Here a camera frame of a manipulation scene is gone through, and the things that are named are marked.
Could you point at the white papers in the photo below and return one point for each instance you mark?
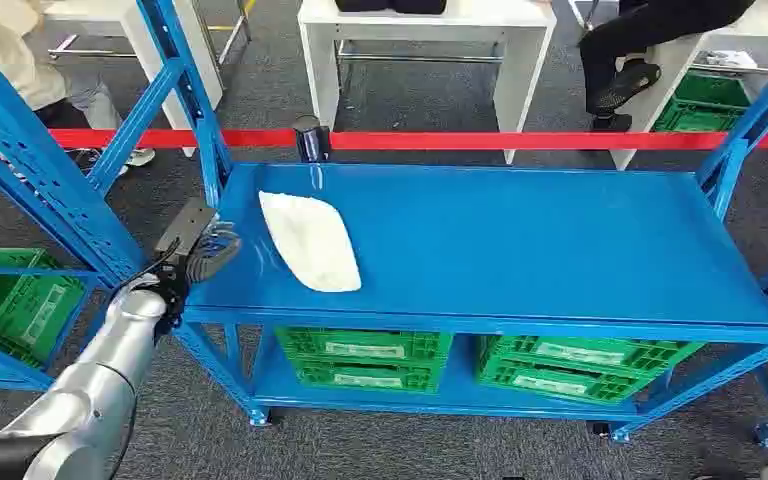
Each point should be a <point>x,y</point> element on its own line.
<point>728,60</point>

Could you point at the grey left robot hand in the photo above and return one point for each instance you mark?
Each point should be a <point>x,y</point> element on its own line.
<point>215,255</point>

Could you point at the person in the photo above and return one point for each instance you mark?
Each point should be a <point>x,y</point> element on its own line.
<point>629,40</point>
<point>13,60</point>

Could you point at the dark wrist camera box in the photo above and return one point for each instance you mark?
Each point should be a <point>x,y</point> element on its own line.
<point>185,228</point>

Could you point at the white plastic shell part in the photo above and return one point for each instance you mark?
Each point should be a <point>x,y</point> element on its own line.
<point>311,245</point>

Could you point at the black item on table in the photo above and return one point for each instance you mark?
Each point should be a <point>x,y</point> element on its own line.
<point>390,5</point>

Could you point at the chrome tube frame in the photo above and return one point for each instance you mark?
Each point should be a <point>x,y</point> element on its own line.
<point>235,30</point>

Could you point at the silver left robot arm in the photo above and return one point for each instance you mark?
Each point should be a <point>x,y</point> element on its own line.
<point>92,391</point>

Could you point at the red barrier tape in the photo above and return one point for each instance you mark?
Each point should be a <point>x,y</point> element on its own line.
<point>490,140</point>

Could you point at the white table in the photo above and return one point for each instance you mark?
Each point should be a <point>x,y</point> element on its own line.
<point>662,79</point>
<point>424,23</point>
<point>145,60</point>

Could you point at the black barrier post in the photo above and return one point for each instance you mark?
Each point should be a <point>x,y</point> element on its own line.
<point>311,140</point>

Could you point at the green plastic crate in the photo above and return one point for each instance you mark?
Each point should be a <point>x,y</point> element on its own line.
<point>13,311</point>
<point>364,379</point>
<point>583,354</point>
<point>702,106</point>
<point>556,386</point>
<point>364,344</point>

